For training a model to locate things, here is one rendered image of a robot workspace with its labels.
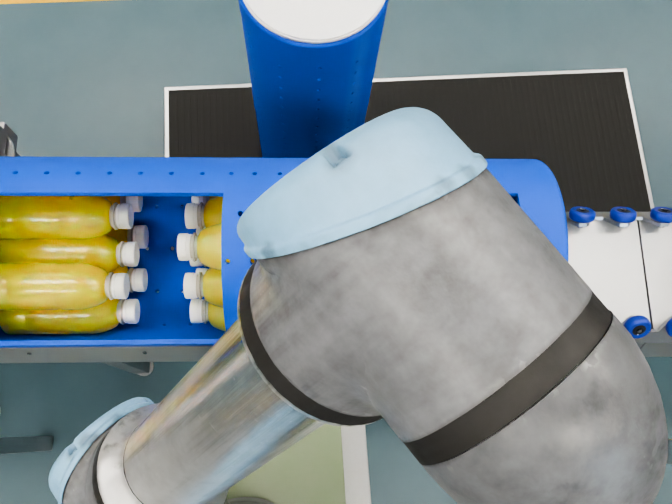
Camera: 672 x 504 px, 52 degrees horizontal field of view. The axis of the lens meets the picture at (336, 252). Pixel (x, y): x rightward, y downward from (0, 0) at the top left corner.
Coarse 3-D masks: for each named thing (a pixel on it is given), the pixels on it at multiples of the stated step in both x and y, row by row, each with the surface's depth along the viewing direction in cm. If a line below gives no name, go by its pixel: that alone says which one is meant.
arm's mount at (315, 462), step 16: (320, 432) 81; (336, 432) 81; (288, 448) 80; (304, 448) 80; (320, 448) 80; (336, 448) 80; (272, 464) 80; (288, 464) 80; (304, 464) 80; (320, 464) 80; (336, 464) 80; (256, 480) 79; (272, 480) 79; (288, 480) 79; (304, 480) 80; (320, 480) 80; (336, 480) 80; (240, 496) 79; (256, 496) 79; (272, 496) 79; (288, 496) 79; (304, 496) 79; (320, 496) 79; (336, 496) 79
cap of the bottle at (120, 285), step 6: (114, 276) 100; (120, 276) 100; (126, 276) 101; (114, 282) 100; (120, 282) 100; (126, 282) 101; (114, 288) 100; (120, 288) 99; (126, 288) 101; (114, 294) 100; (120, 294) 100; (126, 294) 101
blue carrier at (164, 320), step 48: (0, 192) 91; (48, 192) 91; (96, 192) 92; (144, 192) 92; (192, 192) 92; (240, 192) 93; (528, 192) 95; (240, 240) 90; (0, 336) 106; (48, 336) 106; (96, 336) 106; (144, 336) 106; (192, 336) 106
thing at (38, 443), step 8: (0, 440) 165; (8, 440) 169; (16, 440) 174; (24, 440) 179; (32, 440) 184; (40, 440) 190; (48, 440) 196; (0, 448) 165; (8, 448) 169; (16, 448) 174; (24, 448) 179; (32, 448) 184; (40, 448) 190; (48, 448) 196
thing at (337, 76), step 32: (256, 32) 125; (256, 64) 138; (288, 64) 129; (320, 64) 127; (352, 64) 132; (256, 96) 155; (288, 96) 141; (320, 96) 140; (352, 96) 146; (288, 128) 156; (320, 128) 154; (352, 128) 164
